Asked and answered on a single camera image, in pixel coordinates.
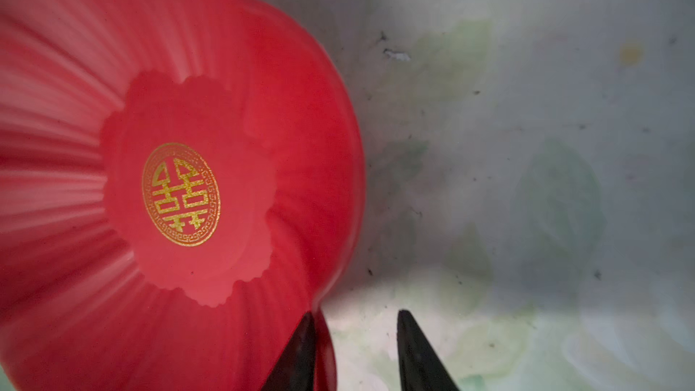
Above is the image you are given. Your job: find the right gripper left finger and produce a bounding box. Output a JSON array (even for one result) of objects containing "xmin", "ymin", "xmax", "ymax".
[{"xmin": 262, "ymin": 311, "xmax": 316, "ymax": 391}]

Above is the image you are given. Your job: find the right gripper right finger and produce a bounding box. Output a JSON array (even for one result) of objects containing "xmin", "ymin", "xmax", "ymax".
[{"xmin": 396, "ymin": 310, "xmax": 459, "ymax": 391}]

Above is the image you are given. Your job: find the red flower-shaped plate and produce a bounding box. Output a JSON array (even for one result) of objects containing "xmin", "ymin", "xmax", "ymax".
[{"xmin": 1, "ymin": 0, "xmax": 366, "ymax": 390}]

